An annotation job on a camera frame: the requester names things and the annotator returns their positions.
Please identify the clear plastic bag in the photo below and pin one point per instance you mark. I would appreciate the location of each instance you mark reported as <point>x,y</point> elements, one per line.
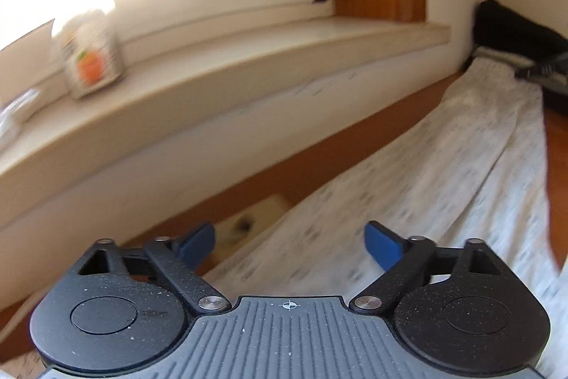
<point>15,117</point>

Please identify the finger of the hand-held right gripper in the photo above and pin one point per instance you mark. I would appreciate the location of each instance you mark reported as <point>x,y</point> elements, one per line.
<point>537,70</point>

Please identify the cream window sill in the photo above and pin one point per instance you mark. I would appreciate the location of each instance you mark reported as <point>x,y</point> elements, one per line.
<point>222,72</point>

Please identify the folded white printed garment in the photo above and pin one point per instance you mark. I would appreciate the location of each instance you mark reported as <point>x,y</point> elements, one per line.
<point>497,55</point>

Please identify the white printed pajama pants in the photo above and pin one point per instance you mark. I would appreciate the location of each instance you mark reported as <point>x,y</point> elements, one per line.
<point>421,183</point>

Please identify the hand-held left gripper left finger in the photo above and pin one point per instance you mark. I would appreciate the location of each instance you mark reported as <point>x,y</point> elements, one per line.
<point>199,243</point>

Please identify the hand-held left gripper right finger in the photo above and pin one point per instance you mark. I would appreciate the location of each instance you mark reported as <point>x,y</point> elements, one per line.
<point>381,243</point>

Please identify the clear bottle with orange label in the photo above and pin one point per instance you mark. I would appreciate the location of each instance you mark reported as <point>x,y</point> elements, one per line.
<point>88,59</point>

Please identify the flat black cloth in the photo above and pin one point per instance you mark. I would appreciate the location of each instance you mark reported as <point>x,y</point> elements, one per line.
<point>557,101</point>

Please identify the folded black clothes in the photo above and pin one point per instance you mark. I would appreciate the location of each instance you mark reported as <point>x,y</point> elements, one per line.
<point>501,28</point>

